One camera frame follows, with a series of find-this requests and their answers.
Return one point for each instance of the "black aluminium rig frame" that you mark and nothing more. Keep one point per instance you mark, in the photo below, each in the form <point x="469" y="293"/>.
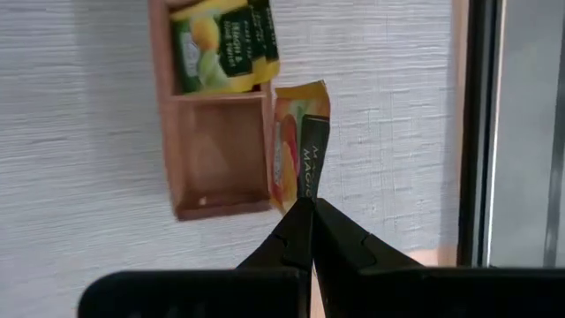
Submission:
<point x="476" y="132"/>

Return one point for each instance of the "wooden three-compartment tray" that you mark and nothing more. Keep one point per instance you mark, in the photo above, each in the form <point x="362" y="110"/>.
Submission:
<point x="220" y="154"/>

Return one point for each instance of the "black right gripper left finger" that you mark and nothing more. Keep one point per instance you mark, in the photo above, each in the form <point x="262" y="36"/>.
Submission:
<point x="282" y="252"/>

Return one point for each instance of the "green lemon lime tea packet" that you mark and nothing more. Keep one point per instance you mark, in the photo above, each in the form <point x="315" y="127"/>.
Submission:
<point x="267" y="40"/>
<point x="207" y="57"/>

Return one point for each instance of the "orange mango tea packet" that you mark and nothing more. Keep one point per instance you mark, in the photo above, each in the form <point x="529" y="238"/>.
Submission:
<point x="291" y="146"/>

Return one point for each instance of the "grey woven placemat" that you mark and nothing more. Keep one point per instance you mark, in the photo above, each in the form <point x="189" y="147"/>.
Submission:
<point x="66" y="132"/>

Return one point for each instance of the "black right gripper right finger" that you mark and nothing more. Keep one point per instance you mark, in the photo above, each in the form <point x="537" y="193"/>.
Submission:
<point x="348" y="256"/>

